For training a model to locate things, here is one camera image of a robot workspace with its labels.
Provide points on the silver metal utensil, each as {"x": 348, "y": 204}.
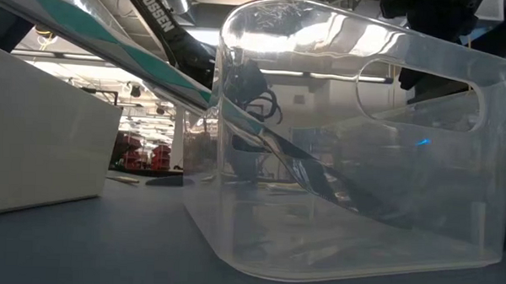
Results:
{"x": 169, "y": 182}

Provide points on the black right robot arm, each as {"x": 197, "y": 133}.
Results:
{"x": 430, "y": 13}

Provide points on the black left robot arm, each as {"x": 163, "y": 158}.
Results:
{"x": 184, "y": 51}

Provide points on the black hanging lamp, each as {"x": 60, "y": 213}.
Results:
{"x": 136, "y": 91}

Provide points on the red storage shelves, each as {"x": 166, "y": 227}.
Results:
{"x": 128, "y": 150}

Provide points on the clear plastic bin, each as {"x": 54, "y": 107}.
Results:
{"x": 274, "y": 244}

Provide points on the white plastic bin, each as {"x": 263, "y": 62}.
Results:
{"x": 37, "y": 151}

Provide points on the silver ventilation duct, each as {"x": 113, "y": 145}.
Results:
{"x": 178, "y": 0}

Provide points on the overhead metal rail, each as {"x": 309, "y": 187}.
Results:
{"x": 70, "y": 55}

